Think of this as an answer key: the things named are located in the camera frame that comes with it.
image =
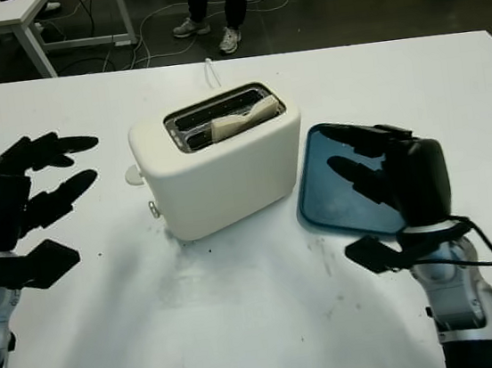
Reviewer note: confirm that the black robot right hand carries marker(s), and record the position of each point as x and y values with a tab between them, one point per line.
420	180

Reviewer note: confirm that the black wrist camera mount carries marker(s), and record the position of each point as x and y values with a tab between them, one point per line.
371	254
44	262

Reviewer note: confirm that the white toaster lever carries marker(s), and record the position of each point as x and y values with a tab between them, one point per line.
132	175

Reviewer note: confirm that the slice of white bread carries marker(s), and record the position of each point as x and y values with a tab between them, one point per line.
230	125

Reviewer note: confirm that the blue plastic tray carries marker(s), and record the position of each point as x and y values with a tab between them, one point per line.
324	201

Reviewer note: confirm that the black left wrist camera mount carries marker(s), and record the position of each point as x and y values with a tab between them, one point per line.
44	262

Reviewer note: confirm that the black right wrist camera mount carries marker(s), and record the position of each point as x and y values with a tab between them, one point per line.
371	254

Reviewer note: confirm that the white two-slot toaster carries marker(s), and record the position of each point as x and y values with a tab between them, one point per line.
219	187

